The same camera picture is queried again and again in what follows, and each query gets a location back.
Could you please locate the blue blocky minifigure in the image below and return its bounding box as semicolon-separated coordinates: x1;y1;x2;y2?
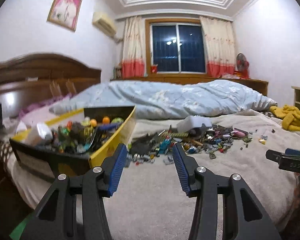
159;138;171;154

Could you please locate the right cream red curtain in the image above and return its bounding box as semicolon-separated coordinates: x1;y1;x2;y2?
199;16;236;77

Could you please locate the wall air conditioner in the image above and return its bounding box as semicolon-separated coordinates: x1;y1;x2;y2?
92;12;117;37

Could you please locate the light blue floral quilt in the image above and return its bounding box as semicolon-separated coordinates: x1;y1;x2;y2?
49;79;277;120

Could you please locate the dark wooden headboard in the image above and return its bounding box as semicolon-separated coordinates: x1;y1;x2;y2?
0;53;102;118

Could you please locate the framed wall picture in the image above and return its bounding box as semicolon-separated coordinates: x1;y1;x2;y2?
47;0;82;32

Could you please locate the pink pillow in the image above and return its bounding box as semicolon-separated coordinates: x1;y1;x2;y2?
20;102;73;128

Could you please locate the pink lego piece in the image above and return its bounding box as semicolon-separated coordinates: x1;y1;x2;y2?
231;130;247;138

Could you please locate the mustard yellow blanket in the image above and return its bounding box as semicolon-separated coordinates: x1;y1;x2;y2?
270;105;300;132

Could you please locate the left cream red curtain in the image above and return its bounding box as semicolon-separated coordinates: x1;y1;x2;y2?
121;16;146;78

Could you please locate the yellow cardboard toy box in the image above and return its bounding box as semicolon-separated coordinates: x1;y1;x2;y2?
10;106;135;182

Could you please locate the cream red curtain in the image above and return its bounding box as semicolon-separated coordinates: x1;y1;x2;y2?
199;16;236;77
121;16;146;78

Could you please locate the red electric fan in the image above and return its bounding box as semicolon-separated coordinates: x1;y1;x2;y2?
236;53;249;79

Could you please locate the window with wooden frame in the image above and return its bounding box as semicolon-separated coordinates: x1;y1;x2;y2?
145;18;207;75

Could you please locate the white foam block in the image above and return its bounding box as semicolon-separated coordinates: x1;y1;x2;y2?
24;122;53;146

